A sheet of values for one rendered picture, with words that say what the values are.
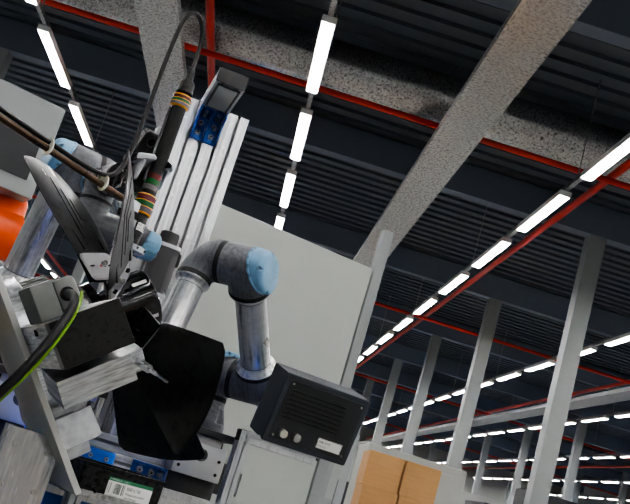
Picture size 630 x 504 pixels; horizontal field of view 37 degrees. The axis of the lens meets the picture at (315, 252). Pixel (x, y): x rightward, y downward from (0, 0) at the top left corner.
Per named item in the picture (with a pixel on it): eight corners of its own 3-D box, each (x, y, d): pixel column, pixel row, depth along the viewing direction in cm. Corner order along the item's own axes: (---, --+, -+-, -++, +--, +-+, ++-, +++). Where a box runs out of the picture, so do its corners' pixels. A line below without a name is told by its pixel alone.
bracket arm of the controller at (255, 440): (238, 440, 242) (242, 429, 243) (234, 439, 245) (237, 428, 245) (316, 465, 251) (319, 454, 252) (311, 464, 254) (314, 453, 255)
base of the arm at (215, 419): (168, 418, 278) (179, 386, 280) (216, 433, 281) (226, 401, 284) (176, 419, 264) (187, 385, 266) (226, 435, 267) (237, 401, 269)
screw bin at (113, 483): (74, 492, 197) (86, 460, 198) (39, 478, 209) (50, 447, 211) (157, 514, 210) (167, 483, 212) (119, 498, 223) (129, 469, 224)
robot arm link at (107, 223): (114, 253, 222) (129, 210, 225) (70, 235, 216) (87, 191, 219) (102, 255, 228) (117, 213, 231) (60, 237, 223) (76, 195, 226)
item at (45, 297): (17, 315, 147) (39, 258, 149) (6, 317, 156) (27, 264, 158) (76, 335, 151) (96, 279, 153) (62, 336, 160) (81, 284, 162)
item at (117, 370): (64, 410, 152) (56, 383, 150) (49, 394, 160) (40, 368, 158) (137, 379, 158) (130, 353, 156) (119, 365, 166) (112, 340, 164)
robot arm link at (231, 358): (196, 392, 282) (210, 349, 286) (237, 403, 278) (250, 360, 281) (182, 385, 271) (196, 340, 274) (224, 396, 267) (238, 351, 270)
